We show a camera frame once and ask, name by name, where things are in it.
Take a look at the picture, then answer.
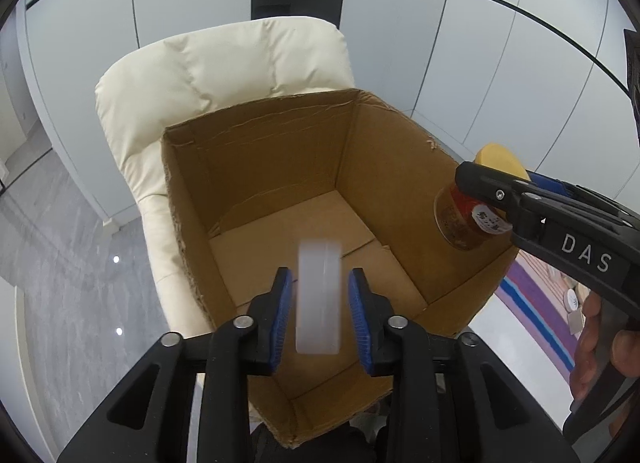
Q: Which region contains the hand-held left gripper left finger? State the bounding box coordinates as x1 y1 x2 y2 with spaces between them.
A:
59 267 294 463

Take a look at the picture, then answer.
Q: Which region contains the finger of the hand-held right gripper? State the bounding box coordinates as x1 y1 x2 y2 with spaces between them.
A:
454 161 543 234
529 172 632 225

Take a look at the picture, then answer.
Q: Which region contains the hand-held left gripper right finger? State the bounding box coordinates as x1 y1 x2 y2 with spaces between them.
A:
347 267 582 463

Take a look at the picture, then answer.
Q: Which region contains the amber jar with yellow lid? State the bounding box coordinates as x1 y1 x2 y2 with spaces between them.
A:
433 144 532 251

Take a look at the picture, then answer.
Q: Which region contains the white translucent round container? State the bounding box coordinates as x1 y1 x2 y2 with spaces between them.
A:
295 238 344 356

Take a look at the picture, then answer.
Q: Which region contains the brown cardboard box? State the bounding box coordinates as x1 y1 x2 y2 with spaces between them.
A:
161 88 521 448

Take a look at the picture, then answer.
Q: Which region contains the person's right hand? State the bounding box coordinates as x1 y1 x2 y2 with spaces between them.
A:
569 288 640 401

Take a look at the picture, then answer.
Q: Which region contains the striped colourful blanket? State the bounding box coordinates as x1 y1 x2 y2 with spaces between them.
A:
492 246 596 385

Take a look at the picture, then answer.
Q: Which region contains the cream padded armchair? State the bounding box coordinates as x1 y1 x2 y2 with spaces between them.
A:
95 16 357 339

